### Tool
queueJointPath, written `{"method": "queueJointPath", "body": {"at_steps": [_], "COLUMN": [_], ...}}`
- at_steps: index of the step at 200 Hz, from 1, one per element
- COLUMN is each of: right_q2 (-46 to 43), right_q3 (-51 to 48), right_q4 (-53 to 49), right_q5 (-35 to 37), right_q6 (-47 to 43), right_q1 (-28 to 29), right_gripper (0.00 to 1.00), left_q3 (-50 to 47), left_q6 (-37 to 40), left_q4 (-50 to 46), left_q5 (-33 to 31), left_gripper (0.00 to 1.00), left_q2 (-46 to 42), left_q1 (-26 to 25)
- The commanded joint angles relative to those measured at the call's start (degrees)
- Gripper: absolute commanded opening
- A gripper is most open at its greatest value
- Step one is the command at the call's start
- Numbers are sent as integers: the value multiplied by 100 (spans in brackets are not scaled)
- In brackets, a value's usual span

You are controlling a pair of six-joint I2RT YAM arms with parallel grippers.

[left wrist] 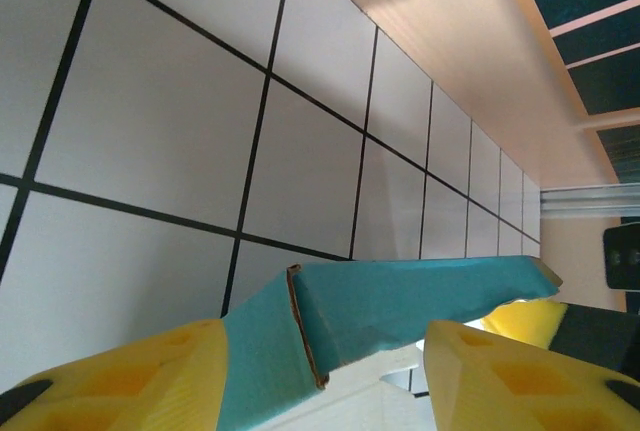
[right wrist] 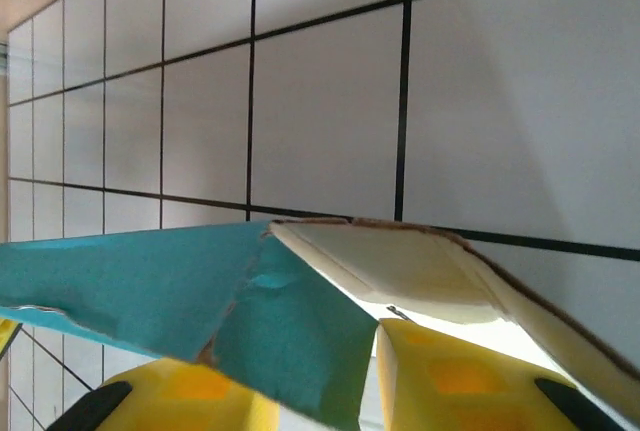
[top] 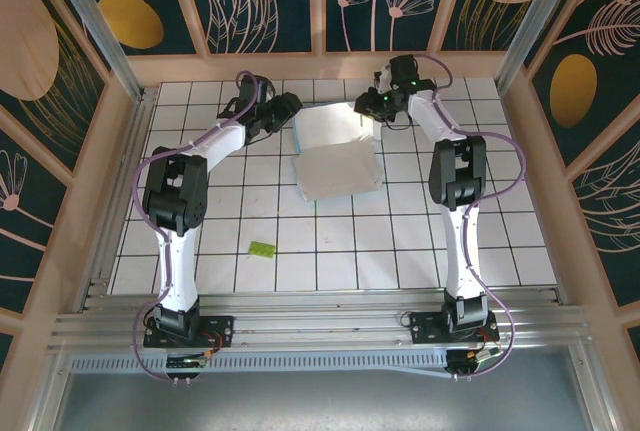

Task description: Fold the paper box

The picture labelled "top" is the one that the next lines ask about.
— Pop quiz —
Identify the aluminium side rail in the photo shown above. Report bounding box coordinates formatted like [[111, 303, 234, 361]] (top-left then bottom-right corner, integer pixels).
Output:
[[74, 85, 160, 312]]

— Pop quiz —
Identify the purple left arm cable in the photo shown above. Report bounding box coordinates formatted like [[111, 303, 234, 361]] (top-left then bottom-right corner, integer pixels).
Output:
[[130, 69, 274, 382]]

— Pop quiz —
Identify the teal and white paper box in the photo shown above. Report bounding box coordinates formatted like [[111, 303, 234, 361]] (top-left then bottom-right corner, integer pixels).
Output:
[[291, 100, 385, 201]]

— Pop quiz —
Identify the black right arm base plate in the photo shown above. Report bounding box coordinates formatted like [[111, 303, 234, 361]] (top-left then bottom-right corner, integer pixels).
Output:
[[408, 310, 501, 346]]

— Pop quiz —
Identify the grey metal sheet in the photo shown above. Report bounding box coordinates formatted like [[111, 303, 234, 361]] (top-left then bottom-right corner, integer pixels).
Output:
[[47, 348, 596, 431]]

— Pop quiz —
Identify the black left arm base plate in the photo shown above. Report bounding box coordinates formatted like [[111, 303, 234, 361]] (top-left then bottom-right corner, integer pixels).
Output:
[[143, 314, 236, 350]]

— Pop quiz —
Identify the aluminium rail frame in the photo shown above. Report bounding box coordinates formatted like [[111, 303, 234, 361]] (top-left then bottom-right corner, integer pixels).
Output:
[[47, 286, 594, 352]]

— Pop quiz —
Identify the aluminium corner post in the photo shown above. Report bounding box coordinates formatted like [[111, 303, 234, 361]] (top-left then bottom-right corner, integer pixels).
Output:
[[39, 0, 146, 102], [493, 0, 587, 97]]

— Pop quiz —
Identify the slotted grey cable tray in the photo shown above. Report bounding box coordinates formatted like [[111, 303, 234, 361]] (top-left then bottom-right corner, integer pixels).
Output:
[[69, 353, 454, 377]]

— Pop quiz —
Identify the black controller board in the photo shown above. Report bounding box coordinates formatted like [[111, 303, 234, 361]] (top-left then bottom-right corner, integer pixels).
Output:
[[446, 345, 504, 381], [164, 353, 211, 385]]

